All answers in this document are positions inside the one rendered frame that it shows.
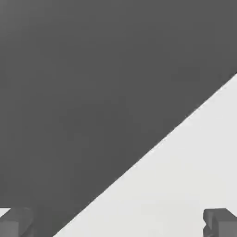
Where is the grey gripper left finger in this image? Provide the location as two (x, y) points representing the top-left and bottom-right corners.
(0, 207), (34, 237)

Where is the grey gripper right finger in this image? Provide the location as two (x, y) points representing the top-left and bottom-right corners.
(203, 208), (237, 237)

